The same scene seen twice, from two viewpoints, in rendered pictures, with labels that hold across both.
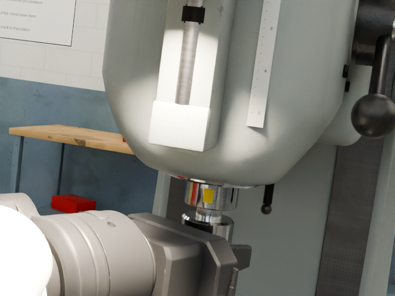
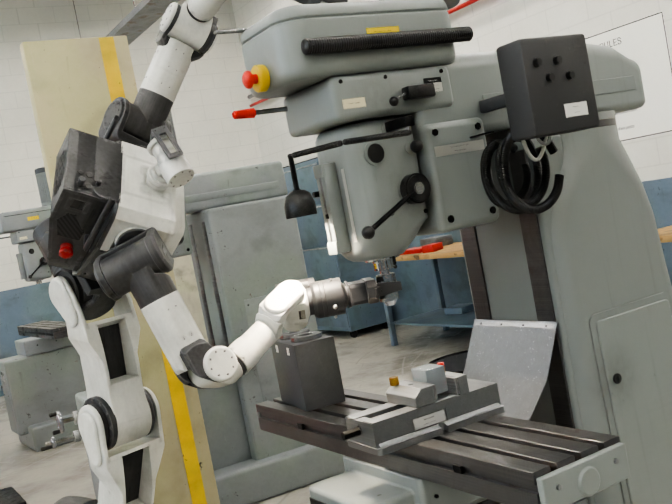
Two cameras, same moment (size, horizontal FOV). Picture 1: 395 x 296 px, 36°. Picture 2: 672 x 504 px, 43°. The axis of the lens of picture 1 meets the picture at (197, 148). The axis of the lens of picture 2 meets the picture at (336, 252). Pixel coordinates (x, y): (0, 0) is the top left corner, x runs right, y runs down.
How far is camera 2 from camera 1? 1.71 m
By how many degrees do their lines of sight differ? 45
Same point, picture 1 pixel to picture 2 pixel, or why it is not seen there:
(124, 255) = (331, 288)
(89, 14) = not seen: outside the picture
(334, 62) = (374, 215)
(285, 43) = (355, 215)
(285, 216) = (513, 268)
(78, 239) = (316, 286)
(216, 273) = (367, 290)
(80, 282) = (315, 296)
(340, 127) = (435, 226)
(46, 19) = (647, 108)
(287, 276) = (523, 301)
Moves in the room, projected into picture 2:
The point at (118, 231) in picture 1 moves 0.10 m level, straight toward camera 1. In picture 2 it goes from (331, 282) to (304, 290)
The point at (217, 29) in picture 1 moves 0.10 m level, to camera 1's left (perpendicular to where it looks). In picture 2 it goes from (331, 219) to (302, 224)
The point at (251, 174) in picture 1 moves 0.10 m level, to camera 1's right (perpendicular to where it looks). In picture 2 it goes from (365, 256) to (398, 252)
